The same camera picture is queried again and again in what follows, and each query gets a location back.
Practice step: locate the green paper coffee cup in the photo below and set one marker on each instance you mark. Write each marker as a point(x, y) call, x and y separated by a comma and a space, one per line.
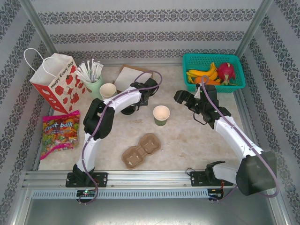
point(161, 112)
point(107, 90)

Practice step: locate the brown pulp cup carrier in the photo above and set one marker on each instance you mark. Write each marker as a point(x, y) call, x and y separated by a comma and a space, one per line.
point(140, 152)

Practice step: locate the white red-printed paper bag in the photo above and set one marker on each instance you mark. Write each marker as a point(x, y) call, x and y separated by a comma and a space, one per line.
point(63, 82)

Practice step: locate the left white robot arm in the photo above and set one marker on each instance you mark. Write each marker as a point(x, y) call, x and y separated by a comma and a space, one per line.
point(91, 150)

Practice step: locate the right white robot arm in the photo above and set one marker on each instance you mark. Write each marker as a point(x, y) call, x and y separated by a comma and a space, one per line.
point(234, 138)

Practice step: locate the yellow banana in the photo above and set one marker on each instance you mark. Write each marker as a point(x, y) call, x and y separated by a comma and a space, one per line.
point(190, 78)
point(211, 76)
point(199, 72)

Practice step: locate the brown cardboard box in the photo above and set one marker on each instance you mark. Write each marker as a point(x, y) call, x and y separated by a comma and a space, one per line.
point(138, 69)

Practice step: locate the white napkin stack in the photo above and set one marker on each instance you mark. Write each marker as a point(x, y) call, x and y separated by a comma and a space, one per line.
point(126, 78)

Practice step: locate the orange carrot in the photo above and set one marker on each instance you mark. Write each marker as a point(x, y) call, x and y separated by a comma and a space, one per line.
point(211, 82)

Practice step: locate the black plastic cup lid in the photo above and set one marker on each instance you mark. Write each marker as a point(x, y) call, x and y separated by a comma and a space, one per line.
point(127, 111)

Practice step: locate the teal plastic basket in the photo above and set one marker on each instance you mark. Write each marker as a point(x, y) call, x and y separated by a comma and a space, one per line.
point(199, 59)

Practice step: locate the pink dragon fruit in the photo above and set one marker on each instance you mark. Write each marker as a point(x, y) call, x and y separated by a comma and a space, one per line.
point(226, 70)

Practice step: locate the white paper-wrapped straw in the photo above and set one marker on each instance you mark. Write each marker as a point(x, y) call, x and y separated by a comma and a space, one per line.
point(80, 78)
point(93, 70)
point(82, 75)
point(89, 70)
point(85, 70)
point(97, 71)

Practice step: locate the mint green straw holder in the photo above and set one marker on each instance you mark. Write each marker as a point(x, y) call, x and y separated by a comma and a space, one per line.
point(95, 90)

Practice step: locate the right small circuit board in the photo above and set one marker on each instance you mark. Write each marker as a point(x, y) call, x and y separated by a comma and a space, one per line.
point(215, 194)

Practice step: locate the small circuit board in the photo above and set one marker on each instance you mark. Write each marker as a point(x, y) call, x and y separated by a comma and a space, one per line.
point(215, 194)
point(86, 192)

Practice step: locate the colourful candy bag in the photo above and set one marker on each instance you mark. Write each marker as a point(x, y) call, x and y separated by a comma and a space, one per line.
point(59, 133)

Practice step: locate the left small circuit board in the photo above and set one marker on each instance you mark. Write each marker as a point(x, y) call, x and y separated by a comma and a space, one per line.
point(86, 192)

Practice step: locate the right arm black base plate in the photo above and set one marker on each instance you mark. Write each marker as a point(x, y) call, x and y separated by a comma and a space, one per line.
point(194, 179)

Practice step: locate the aluminium mounting rail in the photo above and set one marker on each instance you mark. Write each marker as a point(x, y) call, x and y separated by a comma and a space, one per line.
point(145, 178)

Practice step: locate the aluminium frame post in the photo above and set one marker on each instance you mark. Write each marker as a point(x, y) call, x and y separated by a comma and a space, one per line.
point(40, 30)
point(253, 28)

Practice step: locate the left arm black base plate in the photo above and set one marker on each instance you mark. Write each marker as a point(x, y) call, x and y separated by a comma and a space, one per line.
point(103, 179)

